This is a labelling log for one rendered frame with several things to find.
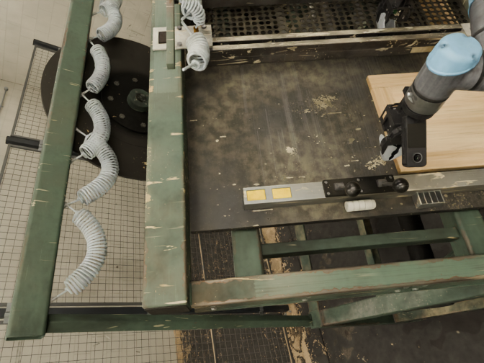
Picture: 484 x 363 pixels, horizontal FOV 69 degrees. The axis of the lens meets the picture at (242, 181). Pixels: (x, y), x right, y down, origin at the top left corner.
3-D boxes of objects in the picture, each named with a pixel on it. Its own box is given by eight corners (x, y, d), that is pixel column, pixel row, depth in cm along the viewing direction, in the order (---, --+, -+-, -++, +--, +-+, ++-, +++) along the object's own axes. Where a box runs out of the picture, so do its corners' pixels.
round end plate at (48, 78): (222, 189, 164) (24, 153, 124) (217, 194, 168) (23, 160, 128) (212, 63, 200) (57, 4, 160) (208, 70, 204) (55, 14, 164)
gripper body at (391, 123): (406, 117, 88) (430, 83, 77) (418, 146, 84) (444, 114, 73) (377, 119, 88) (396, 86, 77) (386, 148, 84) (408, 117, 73)
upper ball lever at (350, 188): (344, 192, 97) (364, 196, 84) (330, 194, 97) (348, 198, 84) (343, 178, 97) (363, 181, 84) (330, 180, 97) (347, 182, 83)
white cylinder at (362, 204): (346, 213, 98) (373, 211, 98) (348, 209, 95) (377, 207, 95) (343, 203, 99) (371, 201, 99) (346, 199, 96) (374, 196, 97)
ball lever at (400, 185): (386, 189, 98) (413, 192, 84) (373, 190, 98) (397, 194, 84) (385, 176, 98) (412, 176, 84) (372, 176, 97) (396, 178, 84)
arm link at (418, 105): (456, 101, 70) (415, 104, 69) (444, 116, 74) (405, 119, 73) (442, 73, 73) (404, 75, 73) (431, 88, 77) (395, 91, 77)
